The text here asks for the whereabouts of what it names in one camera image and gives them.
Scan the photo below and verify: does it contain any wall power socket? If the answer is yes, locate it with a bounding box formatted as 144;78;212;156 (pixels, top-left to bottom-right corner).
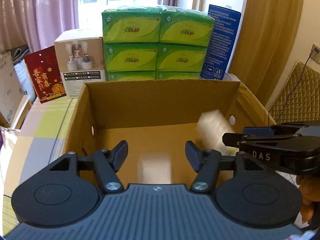
310;44;320;64

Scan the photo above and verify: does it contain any red greeting card box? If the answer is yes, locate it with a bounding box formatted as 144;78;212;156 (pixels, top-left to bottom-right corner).
24;46;66;103

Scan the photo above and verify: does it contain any green tissue pack stack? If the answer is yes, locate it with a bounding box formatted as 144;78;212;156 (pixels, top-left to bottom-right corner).
101;6;214;81

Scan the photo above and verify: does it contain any blue milk carton box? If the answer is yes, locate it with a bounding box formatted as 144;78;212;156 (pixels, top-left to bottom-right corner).
200;5;241;80

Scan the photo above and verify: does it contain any pink curtain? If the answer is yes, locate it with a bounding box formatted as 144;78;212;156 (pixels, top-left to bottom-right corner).
1;0;79;52

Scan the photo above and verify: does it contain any brown paper bag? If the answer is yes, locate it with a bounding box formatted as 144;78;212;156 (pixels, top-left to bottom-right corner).
0;53;24;127

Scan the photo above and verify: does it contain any brown curtain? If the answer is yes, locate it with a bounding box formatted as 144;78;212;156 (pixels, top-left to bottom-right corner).
228;0;303;105

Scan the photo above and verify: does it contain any brown cardboard box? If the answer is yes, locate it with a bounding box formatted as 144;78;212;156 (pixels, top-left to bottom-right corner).
64;80;274;185

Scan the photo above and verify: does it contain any white humidifier box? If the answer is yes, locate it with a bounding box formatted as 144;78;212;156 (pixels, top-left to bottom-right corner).
54;29;106;98

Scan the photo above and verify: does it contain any right hand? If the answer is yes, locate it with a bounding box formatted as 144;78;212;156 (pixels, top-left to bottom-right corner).
296;176;320;224

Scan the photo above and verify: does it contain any quilted brown chair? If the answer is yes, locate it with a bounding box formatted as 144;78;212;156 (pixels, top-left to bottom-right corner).
268;62;319;124

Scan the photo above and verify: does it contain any white grey square container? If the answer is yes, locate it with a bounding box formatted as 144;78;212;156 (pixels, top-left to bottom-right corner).
137;152;172;184

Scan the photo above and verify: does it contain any clear plastic cup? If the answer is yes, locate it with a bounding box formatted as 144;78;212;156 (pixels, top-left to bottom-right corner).
196;109;238;156

